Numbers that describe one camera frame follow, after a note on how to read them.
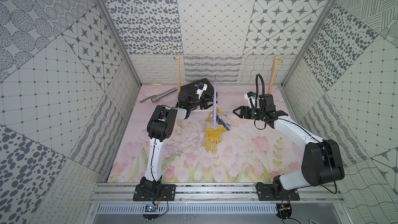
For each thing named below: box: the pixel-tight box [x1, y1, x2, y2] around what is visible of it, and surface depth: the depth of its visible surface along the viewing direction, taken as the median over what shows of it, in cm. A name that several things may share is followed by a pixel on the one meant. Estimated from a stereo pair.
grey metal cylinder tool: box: [139, 87, 178, 104], surface depth 113 cm
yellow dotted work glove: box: [202, 126, 226, 152], surface depth 92 cm
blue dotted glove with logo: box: [210, 114, 239, 131], surface depth 98 cm
